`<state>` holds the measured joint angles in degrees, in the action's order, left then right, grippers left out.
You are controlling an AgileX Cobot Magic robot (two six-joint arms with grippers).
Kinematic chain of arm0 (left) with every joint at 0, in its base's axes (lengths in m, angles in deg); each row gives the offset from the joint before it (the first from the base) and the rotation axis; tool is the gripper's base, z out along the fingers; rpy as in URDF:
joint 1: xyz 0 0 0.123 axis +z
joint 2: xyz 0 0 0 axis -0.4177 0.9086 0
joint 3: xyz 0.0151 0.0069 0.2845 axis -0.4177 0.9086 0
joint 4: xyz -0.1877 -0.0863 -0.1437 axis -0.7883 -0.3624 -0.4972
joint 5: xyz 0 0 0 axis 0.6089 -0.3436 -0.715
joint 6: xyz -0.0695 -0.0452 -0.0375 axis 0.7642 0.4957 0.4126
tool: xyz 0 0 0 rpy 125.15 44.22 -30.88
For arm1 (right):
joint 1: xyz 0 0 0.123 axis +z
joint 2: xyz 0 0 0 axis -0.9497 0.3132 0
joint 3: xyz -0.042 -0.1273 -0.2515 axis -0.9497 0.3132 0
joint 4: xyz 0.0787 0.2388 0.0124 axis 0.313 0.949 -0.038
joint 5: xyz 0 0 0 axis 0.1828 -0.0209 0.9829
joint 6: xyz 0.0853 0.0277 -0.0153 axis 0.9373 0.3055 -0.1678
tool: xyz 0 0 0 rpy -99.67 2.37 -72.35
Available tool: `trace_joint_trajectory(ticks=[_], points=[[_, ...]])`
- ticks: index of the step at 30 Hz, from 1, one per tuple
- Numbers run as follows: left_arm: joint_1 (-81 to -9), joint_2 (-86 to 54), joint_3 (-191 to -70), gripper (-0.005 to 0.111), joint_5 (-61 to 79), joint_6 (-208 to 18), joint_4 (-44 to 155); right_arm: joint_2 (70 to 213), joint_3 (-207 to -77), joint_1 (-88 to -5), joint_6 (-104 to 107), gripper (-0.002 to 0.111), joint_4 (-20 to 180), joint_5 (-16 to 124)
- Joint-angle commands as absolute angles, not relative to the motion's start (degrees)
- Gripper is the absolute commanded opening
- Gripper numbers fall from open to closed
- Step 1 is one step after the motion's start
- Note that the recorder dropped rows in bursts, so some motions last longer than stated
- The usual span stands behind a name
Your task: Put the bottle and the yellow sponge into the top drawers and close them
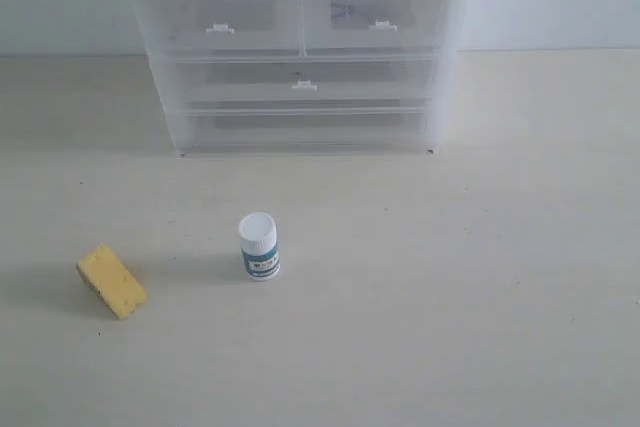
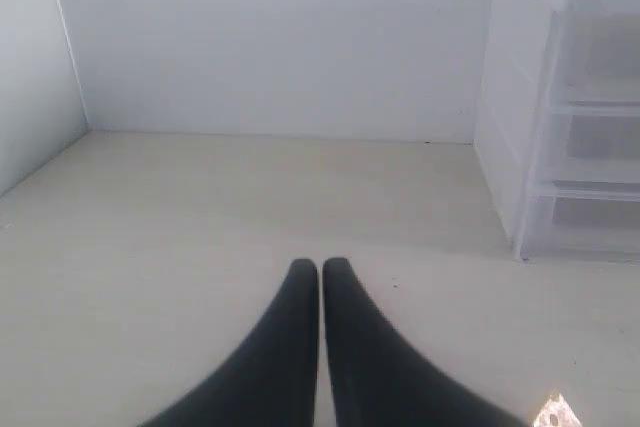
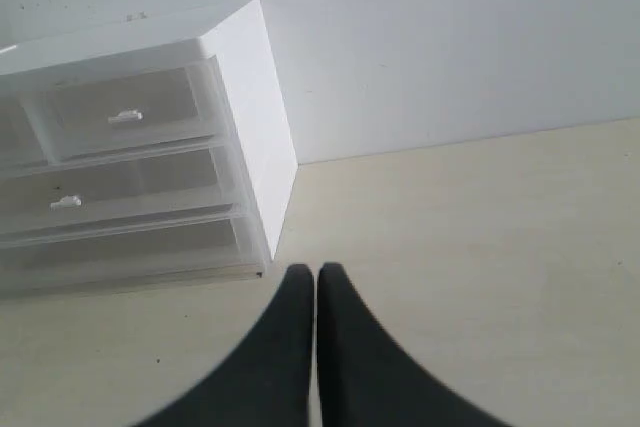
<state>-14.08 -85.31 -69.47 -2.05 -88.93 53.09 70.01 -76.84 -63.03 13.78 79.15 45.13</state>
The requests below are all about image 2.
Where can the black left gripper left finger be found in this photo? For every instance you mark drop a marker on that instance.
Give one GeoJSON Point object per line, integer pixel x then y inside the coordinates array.
{"type": "Point", "coordinates": [270, 379]}

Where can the white plastic drawer cabinet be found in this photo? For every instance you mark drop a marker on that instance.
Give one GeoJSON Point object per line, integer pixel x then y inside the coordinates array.
{"type": "Point", "coordinates": [518, 91]}

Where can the clear drawer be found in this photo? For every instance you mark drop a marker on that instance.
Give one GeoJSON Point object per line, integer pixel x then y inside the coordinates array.
{"type": "Point", "coordinates": [589, 222]}
{"type": "Point", "coordinates": [589, 148]}
{"type": "Point", "coordinates": [600, 54]}

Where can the clear bottom drawer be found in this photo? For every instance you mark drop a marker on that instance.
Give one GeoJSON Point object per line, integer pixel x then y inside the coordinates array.
{"type": "Point", "coordinates": [589, 222]}

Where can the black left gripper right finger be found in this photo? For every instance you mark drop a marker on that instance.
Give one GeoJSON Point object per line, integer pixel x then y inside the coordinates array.
{"type": "Point", "coordinates": [377, 377]}

